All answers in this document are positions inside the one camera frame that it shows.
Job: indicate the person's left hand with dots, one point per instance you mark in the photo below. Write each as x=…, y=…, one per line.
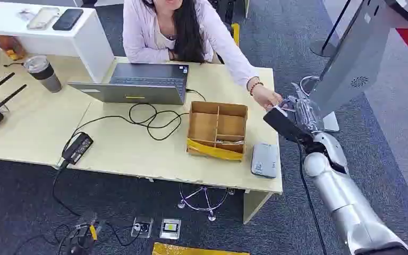
x=267, y=98

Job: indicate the white card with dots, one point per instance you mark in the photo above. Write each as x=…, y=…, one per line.
x=280, y=108

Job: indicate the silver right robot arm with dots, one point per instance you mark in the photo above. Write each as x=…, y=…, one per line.
x=348, y=207

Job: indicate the cards stack in box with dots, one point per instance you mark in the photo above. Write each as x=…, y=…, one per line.
x=230, y=142

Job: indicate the grey flat device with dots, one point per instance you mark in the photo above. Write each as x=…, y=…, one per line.
x=264, y=160

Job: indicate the wooden card box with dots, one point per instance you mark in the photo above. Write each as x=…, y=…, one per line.
x=204, y=126

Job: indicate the yellow chair part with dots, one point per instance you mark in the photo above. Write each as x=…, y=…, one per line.
x=236, y=33

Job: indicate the black stanchion with round base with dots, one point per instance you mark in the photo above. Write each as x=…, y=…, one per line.
x=325, y=44

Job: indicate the grey monitor on stand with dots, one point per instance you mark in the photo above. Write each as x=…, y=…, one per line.
x=359, y=52

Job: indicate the chrome chair base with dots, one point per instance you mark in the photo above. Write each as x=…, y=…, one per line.
x=205, y=202

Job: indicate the grey laptop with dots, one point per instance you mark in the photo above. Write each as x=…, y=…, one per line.
x=137, y=89

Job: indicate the person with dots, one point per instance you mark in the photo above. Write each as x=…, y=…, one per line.
x=144, y=31

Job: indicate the pale wooden desk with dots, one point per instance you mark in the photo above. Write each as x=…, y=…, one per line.
x=126, y=151

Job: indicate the floor socket with yellow label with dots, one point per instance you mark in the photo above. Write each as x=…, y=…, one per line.
x=170, y=229

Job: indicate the yellow sheet on floor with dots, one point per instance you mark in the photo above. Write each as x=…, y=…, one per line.
x=190, y=250

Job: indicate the floor socket with plug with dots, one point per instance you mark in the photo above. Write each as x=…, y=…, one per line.
x=142, y=227

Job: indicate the white desk shelf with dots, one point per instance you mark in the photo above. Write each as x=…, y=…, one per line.
x=84, y=42

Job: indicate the black power adapter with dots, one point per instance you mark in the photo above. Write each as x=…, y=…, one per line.
x=77, y=148

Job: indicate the black phone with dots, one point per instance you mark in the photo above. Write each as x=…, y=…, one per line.
x=67, y=19

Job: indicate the grey tumbler with lid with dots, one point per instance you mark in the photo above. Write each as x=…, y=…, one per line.
x=45, y=75

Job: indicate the phone with clear case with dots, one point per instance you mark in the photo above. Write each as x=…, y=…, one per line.
x=43, y=18

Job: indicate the orange object under shelf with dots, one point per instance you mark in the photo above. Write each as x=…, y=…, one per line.
x=11, y=46

